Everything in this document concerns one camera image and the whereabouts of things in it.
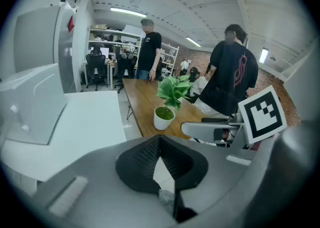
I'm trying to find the gray metal cabinet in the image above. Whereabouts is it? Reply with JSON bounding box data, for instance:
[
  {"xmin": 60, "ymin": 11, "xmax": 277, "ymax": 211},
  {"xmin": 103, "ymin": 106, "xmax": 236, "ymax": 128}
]
[{"xmin": 13, "ymin": 4, "xmax": 76, "ymax": 94}]

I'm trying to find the brown wooden table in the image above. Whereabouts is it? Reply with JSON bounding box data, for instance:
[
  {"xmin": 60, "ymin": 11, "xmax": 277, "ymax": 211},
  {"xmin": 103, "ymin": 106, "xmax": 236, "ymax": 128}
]
[{"xmin": 121, "ymin": 78, "xmax": 208, "ymax": 140}]

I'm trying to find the long ceiling light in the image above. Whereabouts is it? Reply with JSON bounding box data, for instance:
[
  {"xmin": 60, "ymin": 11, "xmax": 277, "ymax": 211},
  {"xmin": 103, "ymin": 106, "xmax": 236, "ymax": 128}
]
[
  {"xmin": 258, "ymin": 47, "xmax": 270, "ymax": 64},
  {"xmin": 110, "ymin": 7, "xmax": 148, "ymax": 18},
  {"xmin": 185, "ymin": 36, "xmax": 202, "ymax": 48}
]

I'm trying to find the white box appliance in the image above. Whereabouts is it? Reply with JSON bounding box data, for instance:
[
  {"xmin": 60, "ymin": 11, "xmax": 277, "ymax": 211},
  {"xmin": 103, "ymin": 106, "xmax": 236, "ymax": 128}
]
[{"xmin": 0, "ymin": 63, "xmax": 67, "ymax": 146}]

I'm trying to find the green plant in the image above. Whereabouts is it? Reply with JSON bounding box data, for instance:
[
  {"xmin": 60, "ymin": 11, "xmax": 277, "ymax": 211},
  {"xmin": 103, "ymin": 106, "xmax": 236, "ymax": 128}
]
[{"xmin": 153, "ymin": 74, "xmax": 193, "ymax": 131}]

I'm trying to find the computer monitor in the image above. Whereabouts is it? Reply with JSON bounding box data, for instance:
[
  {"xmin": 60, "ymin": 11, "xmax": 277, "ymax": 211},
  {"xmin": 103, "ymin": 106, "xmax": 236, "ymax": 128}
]
[{"xmin": 90, "ymin": 46, "xmax": 110, "ymax": 59}]

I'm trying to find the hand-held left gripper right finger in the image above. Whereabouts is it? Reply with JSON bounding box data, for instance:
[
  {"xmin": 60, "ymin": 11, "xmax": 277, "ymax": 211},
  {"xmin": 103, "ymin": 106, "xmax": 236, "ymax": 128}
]
[{"xmin": 159, "ymin": 134, "xmax": 258, "ymax": 228}]

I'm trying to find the white shelf unit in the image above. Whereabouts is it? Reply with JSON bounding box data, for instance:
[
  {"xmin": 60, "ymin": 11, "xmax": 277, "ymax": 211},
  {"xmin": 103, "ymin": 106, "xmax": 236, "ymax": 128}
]
[
  {"xmin": 87, "ymin": 28, "xmax": 145, "ymax": 57},
  {"xmin": 159, "ymin": 42, "xmax": 180, "ymax": 78}
]

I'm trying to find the red ornament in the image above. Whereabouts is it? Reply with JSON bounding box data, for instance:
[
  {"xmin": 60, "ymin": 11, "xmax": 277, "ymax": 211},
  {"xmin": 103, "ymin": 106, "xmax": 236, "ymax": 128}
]
[{"xmin": 67, "ymin": 15, "xmax": 76, "ymax": 33}]

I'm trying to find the white table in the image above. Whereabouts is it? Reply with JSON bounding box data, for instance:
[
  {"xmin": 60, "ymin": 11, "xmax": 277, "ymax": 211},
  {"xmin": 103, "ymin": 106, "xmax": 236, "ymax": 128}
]
[{"xmin": 0, "ymin": 90, "xmax": 128, "ymax": 183}]

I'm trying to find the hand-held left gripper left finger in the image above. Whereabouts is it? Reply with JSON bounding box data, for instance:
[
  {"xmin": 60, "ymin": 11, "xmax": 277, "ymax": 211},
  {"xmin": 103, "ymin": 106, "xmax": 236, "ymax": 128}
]
[{"xmin": 22, "ymin": 134, "xmax": 176, "ymax": 228}]

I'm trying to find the black office chair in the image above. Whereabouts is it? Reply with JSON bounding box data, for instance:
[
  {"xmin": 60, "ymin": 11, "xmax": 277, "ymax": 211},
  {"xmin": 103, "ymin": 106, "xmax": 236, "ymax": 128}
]
[
  {"xmin": 114, "ymin": 53, "xmax": 138, "ymax": 94},
  {"xmin": 85, "ymin": 49, "xmax": 109, "ymax": 92}
]

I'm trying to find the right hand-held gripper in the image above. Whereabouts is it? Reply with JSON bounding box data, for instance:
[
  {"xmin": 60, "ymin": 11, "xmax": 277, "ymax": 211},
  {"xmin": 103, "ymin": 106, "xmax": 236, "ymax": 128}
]
[{"xmin": 180, "ymin": 84, "xmax": 288, "ymax": 151}]

